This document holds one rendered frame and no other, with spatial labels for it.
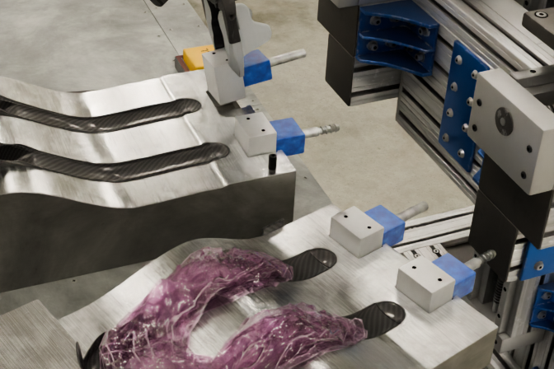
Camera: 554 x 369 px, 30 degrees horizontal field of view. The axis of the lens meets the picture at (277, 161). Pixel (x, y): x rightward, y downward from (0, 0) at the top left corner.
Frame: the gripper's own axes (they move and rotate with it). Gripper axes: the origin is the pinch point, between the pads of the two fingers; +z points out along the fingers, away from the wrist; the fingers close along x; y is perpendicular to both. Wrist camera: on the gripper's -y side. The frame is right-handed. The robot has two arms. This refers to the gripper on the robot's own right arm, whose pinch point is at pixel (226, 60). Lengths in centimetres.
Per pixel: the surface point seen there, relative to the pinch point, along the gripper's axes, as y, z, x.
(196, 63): 0.7, 8.3, 19.8
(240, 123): -2.3, 3.8, -9.9
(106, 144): -17.8, 4.3, -4.3
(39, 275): -30.1, 11.3, -16.5
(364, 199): 54, 91, 91
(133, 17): -2.6, 8.3, 43.7
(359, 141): 65, 89, 116
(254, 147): -2.0, 5.8, -13.0
